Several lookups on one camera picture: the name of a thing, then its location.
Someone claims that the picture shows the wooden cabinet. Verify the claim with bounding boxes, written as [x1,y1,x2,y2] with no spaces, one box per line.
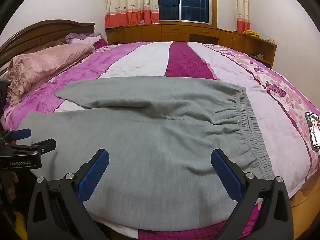
[105,21,277,69]

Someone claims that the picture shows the narrow floral curtain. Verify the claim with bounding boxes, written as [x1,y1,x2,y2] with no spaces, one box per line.
[232,0,251,34]

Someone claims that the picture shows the person's left hand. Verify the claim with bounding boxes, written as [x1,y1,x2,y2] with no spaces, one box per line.
[4,171,20,200]

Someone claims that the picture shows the window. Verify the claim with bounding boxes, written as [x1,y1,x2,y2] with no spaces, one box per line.
[157,0,210,22]

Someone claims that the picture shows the pink frilled pillow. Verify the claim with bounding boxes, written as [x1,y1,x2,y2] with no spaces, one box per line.
[7,44,95,105]

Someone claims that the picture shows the purple frilled pillow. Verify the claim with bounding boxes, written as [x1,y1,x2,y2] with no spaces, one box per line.
[65,32,109,50]

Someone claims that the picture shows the wide floral curtain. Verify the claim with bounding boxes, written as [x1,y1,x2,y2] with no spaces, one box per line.
[104,0,160,29]

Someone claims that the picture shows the dark wooden headboard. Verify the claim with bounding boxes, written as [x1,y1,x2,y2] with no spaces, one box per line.
[0,19,96,80]

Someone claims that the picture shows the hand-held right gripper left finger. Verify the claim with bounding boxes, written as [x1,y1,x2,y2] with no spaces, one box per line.
[26,148,110,240]

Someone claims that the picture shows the striped pink bedspread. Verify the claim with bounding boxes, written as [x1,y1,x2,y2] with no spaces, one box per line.
[2,41,320,240]

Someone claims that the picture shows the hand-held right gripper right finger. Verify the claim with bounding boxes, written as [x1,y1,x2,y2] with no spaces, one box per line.
[211,149,293,240]

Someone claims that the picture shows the smartphone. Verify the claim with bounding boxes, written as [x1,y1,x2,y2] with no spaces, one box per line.
[305,112,320,152]

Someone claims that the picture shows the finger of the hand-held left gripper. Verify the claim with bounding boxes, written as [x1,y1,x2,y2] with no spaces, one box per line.
[5,128,32,143]
[9,138,57,156]

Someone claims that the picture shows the grey pants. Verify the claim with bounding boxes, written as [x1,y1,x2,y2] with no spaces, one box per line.
[17,75,275,232]

